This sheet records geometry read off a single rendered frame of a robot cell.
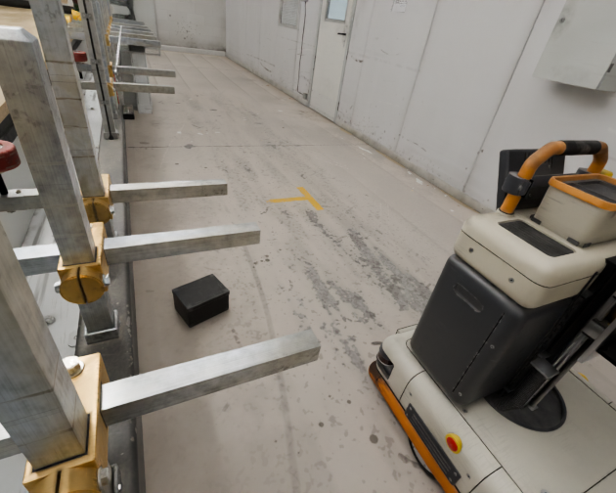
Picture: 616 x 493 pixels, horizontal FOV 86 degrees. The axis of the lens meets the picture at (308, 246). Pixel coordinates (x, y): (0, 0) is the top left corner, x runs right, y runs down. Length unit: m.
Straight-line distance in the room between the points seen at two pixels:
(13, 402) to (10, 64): 0.30
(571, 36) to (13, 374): 2.71
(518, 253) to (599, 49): 1.88
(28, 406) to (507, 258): 0.84
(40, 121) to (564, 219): 0.99
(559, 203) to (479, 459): 0.68
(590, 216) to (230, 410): 1.19
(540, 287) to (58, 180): 0.86
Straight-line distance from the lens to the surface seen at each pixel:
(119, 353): 0.61
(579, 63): 2.64
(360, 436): 1.34
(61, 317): 0.82
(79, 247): 0.52
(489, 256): 0.91
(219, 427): 1.30
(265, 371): 0.43
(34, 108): 0.46
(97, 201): 0.75
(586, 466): 1.30
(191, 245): 0.58
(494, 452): 1.15
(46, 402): 0.32
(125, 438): 0.53
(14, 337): 0.27
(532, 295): 0.87
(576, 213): 0.98
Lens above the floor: 1.16
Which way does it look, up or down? 34 degrees down
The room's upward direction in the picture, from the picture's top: 9 degrees clockwise
